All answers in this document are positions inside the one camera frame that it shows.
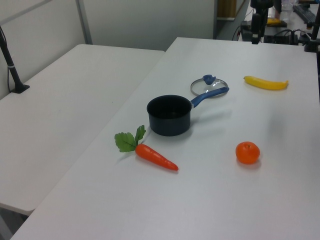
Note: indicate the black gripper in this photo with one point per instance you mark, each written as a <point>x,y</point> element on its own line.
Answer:
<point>261,6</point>

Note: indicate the glass lid with blue knob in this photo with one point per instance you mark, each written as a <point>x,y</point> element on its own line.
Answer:
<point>208,79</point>

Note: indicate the yellow object on black tray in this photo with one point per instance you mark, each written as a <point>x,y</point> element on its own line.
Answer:
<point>273,21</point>

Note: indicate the black electronics box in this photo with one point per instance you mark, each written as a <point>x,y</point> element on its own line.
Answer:
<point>280,39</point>

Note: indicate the wooden cabinet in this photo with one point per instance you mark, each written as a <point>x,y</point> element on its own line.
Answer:
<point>226,8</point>

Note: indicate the black keyboard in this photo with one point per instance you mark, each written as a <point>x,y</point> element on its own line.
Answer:
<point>305,14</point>

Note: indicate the yellow toy banana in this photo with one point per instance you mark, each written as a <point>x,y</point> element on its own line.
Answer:
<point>265,84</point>

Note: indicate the orange toy mandarin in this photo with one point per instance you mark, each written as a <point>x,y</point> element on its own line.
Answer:
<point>247,153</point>

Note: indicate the orange toy carrot with leaves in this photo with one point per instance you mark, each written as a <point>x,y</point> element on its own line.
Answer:
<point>155,156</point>

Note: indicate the white side table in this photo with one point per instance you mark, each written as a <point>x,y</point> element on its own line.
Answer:
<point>62,112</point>

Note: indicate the black camera stand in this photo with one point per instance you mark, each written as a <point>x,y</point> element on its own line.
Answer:
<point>312,41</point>

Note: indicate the grey partition post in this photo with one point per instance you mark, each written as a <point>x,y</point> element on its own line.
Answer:
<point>84,22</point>

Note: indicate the black camera pole with base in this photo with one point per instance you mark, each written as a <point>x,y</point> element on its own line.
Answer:
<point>13,72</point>

